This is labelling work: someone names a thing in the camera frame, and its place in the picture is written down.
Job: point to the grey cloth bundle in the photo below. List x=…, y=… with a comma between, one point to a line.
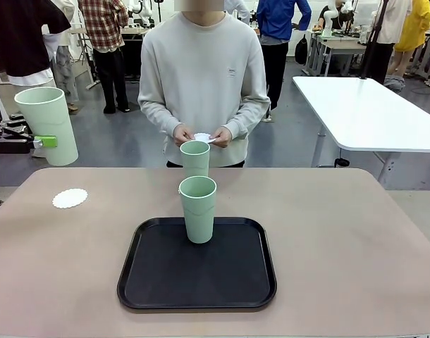
x=394, y=84

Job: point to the white scalloped paper coaster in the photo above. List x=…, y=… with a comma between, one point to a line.
x=204, y=138
x=69, y=199

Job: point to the bystander in blue jacket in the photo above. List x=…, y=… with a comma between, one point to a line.
x=278, y=21

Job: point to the bystander in plaid shirt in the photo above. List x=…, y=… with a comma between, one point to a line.
x=105, y=31

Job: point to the bystander in white shirt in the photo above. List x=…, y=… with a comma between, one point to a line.
x=387, y=21

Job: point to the bystander in patterned trousers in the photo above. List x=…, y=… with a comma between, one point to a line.
x=65, y=70

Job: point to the grey background desk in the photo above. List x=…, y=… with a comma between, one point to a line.
x=345, y=48

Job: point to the black hanging bag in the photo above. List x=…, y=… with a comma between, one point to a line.
x=301, y=49

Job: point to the black tripod pole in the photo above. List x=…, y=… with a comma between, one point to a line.
x=373, y=38

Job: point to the person's right hand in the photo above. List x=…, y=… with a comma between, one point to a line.
x=182, y=135

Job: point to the person's left hand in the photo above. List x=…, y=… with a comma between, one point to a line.
x=223, y=138

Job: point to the bystander in black top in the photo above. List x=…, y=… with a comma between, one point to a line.
x=21, y=35

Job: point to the person in beige sweatshirt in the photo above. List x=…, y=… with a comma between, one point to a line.
x=201, y=70

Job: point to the black plastic tray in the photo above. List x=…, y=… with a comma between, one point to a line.
x=201, y=274

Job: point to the pale green plastic cup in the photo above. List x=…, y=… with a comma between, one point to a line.
x=198, y=214
x=47, y=116
x=195, y=158

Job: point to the person's left forearm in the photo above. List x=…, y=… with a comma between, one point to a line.
x=248, y=116

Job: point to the white side table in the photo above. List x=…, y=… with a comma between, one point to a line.
x=359, y=112

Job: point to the bystander in yellow coat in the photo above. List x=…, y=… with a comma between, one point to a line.
x=414, y=28

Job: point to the person's right forearm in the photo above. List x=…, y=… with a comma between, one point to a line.
x=156, y=112

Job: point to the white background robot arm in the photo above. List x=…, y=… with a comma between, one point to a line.
x=142, y=10
x=328, y=17

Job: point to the white background desk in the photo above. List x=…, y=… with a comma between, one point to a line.
x=134, y=31

